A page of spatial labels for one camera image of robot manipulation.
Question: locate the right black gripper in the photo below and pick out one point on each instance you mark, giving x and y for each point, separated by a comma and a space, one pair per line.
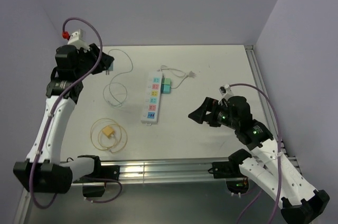
199, 114

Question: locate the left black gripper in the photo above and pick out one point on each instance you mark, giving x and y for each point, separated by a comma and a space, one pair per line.
94, 53

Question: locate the light blue charger plug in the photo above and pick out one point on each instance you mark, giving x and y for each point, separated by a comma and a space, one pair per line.
110, 69

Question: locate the teal usb charger plug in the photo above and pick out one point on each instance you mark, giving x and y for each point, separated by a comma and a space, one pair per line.
166, 89

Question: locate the green usb charger plug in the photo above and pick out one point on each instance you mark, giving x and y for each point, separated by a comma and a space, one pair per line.
166, 81

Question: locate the white multicolour power strip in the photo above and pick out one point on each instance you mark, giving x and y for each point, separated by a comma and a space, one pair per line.
150, 108

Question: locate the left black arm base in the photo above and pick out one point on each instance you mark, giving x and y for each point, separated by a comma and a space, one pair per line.
107, 174

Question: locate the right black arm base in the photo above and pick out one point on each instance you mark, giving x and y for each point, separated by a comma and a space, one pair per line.
236, 183

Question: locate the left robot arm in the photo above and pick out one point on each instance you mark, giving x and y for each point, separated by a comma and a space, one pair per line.
62, 95

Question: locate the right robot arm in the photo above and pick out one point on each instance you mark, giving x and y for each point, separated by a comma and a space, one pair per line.
271, 170

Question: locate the yellow charger plug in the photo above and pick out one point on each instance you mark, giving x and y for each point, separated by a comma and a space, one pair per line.
108, 131

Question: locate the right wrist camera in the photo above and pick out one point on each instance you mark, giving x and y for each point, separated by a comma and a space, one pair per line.
226, 93

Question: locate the aluminium front rail frame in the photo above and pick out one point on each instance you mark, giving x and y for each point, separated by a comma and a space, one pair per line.
158, 171

